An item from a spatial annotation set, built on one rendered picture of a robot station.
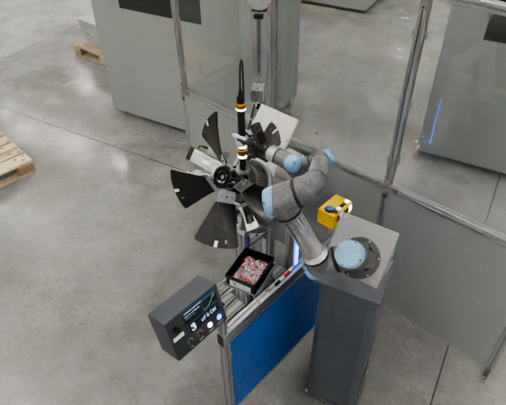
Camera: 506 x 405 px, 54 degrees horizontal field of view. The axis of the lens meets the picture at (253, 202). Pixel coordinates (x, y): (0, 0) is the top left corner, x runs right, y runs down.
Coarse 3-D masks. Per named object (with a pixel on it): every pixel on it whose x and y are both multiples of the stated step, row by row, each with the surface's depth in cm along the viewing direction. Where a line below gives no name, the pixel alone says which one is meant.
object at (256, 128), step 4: (252, 124) 218; (256, 124) 217; (260, 124) 219; (252, 128) 217; (256, 128) 217; (260, 128) 218; (252, 132) 218; (256, 132) 218; (260, 132) 219; (256, 136) 218; (260, 136) 219; (264, 136) 221; (256, 140) 219; (260, 140) 219; (264, 140) 221; (256, 144) 221; (260, 144) 219; (264, 144) 221; (260, 148) 220
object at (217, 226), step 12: (216, 204) 251; (228, 204) 253; (216, 216) 251; (228, 216) 252; (204, 228) 251; (216, 228) 251; (228, 228) 252; (204, 240) 252; (216, 240) 251; (228, 240) 252
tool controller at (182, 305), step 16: (192, 288) 191; (208, 288) 189; (176, 304) 186; (192, 304) 185; (208, 304) 190; (160, 320) 180; (176, 320) 180; (192, 320) 186; (208, 320) 192; (224, 320) 199; (160, 336) 186; (176, 336) 182; (192, 336) 188; (176, 352) 184
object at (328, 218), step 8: (328, 200) 256; (336, 200) 256; (344, 200) 256; (320, 208) 251; (336, 208) 251; (344, 208) 251; (320, 216) 253; (328, 216) 249; (336, 216) 248; (328, 224) 252; (336, 224) 252
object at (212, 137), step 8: (216, 112) 255; (208, 120) 262; (216, 120) 254; (208, 128) 263; (216, 128) 254; (208, 136) 265; (216, 136) 255; (208, 144) 269; (216, 144) 256; (216, 152) 260
